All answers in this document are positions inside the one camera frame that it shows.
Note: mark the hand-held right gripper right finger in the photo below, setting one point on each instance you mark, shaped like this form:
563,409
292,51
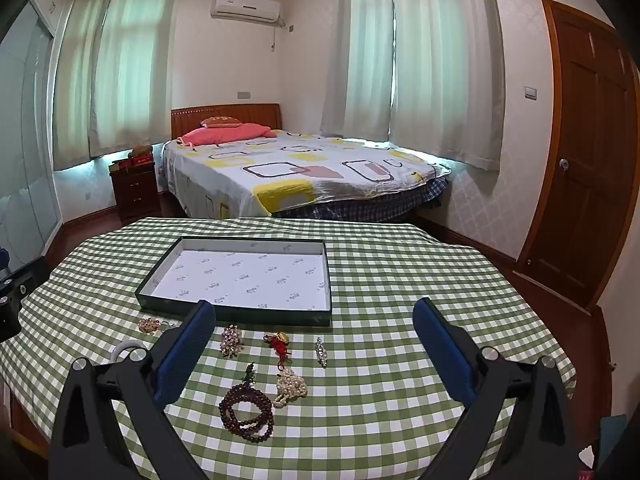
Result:
442,355

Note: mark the wooden headboard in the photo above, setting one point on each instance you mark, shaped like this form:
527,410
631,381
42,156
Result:
225,112

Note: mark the small dark red box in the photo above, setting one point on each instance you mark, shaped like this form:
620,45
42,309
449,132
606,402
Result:
120,165

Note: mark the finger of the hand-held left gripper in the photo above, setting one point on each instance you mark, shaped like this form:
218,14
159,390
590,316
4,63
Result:
3,258
15,295

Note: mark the pink pillow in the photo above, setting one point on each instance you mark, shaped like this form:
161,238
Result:
225,134

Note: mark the dark green tray box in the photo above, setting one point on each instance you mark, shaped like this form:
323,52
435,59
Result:
240,275

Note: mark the wall light switch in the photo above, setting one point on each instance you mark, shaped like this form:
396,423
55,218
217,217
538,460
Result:
530,92

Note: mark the blue plaid bed sheet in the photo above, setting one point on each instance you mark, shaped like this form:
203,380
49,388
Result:
350,207

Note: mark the frosted glass wardrobe door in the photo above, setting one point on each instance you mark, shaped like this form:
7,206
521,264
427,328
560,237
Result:
25,150

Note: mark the brown plush toy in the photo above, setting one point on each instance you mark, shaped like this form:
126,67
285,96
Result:
141,150

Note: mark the dark wooden nightstand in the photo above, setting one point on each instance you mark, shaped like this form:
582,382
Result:
135,192

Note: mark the flower rhinestone brooch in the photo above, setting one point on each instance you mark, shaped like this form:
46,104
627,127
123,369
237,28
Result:
231,337

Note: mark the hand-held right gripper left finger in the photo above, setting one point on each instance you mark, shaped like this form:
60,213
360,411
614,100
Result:
185,355

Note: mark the brown wooden door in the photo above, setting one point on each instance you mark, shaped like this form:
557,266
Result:
585,160

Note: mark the small red cushion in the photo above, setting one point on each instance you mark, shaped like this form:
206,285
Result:
220,121

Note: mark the wide white curtain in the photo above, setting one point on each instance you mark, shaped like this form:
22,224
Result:
445,60
135,60

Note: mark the white jade bangle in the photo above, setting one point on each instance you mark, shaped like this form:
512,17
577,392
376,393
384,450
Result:
122,346

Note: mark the narrow white curtain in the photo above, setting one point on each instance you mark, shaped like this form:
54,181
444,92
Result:
357,50
75,85

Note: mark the white air conditioner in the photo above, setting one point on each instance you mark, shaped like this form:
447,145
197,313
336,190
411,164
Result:
245,7

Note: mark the green checked tablecloth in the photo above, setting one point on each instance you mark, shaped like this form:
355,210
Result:
375,310

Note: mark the silver door knob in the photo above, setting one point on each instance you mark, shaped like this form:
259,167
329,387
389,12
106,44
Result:
564,165

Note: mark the gold brooch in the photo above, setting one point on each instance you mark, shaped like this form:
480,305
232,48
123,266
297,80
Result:
148,325

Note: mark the bed with patterned cover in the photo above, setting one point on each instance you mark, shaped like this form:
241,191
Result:
300,170

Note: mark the silver rhinestone brooch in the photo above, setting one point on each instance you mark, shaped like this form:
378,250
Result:
320,351

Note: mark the gold and red charm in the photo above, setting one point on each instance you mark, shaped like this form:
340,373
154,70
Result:
278,346

